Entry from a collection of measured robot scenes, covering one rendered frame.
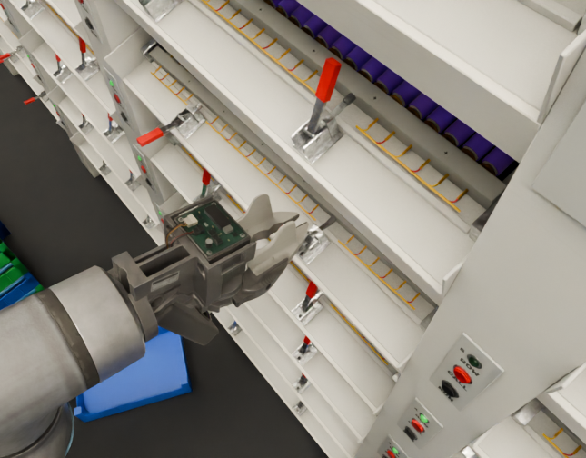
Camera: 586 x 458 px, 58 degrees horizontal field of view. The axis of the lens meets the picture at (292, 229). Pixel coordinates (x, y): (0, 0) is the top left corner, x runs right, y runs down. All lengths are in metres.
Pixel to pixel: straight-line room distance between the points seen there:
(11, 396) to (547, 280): 0.37
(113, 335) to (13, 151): 1.84
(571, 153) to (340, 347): 0.58
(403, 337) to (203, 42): 0.39
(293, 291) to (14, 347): 0.49
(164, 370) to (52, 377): 1.18
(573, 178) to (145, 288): 0.32
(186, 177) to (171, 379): 0.77
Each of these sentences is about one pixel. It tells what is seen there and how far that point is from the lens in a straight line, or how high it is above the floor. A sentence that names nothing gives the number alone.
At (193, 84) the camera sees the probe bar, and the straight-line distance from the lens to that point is 0.79.
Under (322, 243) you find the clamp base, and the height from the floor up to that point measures 0.95.
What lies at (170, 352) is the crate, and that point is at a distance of 1.62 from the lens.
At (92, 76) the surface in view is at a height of 0.75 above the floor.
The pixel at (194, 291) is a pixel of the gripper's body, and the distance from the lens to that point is 0.50.
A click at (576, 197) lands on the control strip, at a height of 1.29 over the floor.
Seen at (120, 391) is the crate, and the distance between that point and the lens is 1.62.
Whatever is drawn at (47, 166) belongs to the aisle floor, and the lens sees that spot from 2.14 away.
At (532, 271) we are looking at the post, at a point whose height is 1.22.
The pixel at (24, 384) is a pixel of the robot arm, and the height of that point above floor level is 1.12.
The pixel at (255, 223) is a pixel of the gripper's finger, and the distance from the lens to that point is 0.56.
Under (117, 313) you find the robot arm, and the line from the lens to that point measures 0.44.
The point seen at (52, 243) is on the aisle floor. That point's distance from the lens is 1.92.
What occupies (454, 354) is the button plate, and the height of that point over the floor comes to 1.07.
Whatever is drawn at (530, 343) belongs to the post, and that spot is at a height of 1.16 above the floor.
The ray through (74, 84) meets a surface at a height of 0.56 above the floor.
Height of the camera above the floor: 1.50
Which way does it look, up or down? 57 degrees down
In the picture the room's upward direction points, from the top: straight up
